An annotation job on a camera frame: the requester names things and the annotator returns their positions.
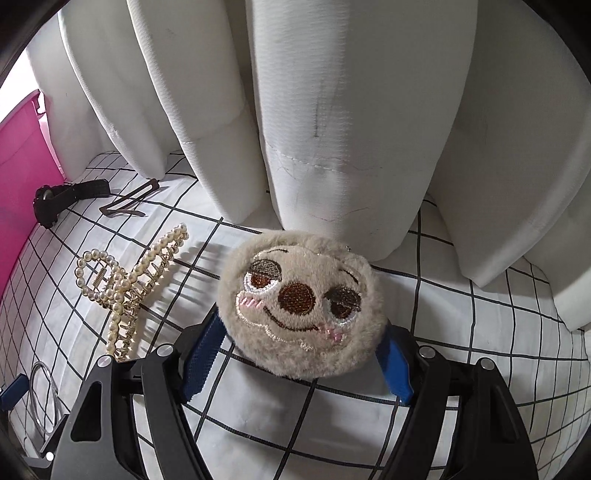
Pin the pink plastic storage bin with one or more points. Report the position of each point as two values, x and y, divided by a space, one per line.
26 165

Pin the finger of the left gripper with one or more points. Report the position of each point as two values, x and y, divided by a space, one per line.
14 392

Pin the white black grid tablecloth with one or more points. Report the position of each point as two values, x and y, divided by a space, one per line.
249 424

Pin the white curtain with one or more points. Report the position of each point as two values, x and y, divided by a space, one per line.
345 114

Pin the pearl gold claw clip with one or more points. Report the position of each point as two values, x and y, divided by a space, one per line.
102 280

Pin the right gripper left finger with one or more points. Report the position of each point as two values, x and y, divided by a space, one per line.
197 347

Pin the black digital wrist watch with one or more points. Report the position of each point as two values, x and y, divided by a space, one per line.
51 201

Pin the beige plush sloth clip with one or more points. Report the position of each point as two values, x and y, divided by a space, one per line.
300 305

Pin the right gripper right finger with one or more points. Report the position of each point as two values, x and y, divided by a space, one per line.
397 355

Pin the brown metal hair clip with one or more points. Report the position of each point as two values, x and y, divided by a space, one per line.
126 204

